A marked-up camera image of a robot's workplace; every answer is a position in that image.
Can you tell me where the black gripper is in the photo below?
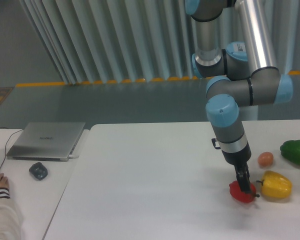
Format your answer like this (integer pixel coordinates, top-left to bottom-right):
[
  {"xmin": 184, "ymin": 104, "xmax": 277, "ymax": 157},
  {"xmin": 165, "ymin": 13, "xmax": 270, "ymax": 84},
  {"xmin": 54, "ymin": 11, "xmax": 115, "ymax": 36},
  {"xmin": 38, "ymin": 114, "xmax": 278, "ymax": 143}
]
[{"xmin": 221, "ymin": 146, "xmax": 251, "ymax": 193}]

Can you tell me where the red bell pepper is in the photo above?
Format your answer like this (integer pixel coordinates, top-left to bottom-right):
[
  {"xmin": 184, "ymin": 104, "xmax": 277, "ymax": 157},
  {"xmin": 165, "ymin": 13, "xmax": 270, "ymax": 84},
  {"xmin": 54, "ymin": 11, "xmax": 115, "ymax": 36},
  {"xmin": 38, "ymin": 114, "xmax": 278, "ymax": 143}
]
[{"xmin": 229, "ymin": 180, "xmax": 260, "ymax": 203}]

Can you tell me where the cream sleeved forearm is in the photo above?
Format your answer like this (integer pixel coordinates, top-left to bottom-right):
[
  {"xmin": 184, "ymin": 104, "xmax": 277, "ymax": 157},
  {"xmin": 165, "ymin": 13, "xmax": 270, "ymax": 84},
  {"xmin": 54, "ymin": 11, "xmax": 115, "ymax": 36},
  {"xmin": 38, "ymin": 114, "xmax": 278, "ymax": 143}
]
[{"xmin": 0, "ymin": 187, "xmax": 22, "ymax": 240}]

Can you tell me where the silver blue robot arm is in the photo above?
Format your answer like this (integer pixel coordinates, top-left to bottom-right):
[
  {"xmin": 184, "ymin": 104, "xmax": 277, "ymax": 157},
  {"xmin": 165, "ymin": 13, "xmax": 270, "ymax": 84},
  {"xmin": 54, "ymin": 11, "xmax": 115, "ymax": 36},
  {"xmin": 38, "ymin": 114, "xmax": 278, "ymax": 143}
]
[{"xmin": 184, "ymin": 0, "xmax": 293, "ymax": 194}]

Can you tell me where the brown egg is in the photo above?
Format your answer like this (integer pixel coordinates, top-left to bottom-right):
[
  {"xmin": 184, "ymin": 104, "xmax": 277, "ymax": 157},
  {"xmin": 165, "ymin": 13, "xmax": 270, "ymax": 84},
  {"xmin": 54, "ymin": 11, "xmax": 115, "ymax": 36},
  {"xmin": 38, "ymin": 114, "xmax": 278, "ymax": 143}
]
[{"xmin": 257, "ymin": 151, "xmax": 274, "ymax": 168}]

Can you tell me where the yellow bell pepper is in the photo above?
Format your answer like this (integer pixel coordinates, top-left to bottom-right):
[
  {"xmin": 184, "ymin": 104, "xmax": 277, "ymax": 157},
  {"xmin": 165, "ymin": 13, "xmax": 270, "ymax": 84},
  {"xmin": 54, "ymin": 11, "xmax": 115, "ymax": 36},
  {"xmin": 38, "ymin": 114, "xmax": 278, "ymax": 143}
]
[{"xmin": 256, "ymin": 170, "xmax": 293, "ymax": 199}]

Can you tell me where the green bell pepper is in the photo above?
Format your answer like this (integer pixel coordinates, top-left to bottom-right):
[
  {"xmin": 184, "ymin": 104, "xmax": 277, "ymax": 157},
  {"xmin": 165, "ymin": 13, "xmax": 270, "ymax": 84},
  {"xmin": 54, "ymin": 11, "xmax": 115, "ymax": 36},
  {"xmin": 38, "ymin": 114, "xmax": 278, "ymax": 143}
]
[{"xmin": 279, "ymin": 139, "xmax": 300, "ymax": 166}]

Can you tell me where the white usb plug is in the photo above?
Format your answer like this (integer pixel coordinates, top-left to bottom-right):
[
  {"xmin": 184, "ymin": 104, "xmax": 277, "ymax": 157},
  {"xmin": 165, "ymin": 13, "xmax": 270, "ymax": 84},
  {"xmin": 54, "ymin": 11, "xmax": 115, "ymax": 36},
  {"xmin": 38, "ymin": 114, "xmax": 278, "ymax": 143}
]
[{"xmin": 68, "ymin": 155, "xmax": 79, "ymax": 159}]

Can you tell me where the dark blue small tray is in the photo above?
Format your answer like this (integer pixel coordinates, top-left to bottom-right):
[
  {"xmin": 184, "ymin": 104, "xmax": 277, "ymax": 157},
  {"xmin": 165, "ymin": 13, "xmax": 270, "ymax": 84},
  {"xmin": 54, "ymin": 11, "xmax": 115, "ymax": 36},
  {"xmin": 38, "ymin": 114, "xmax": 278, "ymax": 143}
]
[{"xmin": 29, "ymin": 162, "xmax": 49, "ymax": 181}]

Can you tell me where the silver closed laptop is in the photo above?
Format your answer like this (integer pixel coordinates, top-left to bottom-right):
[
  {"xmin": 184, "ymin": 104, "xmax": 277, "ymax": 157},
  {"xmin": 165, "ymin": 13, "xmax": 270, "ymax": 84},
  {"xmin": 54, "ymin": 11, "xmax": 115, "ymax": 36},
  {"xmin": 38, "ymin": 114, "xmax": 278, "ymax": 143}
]
[{"xmin": 6, "ymin": 122, "xmax": 85, "ymax": 162}]

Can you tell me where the thin black cable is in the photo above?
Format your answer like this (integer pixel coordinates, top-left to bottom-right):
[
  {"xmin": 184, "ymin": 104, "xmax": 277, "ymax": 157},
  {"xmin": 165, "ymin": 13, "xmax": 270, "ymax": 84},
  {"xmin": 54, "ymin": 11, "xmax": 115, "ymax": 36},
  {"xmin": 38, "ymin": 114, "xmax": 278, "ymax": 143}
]
[{"xmin": 0, "ymin": 127, "xmax": 25, "ymax": 175}]

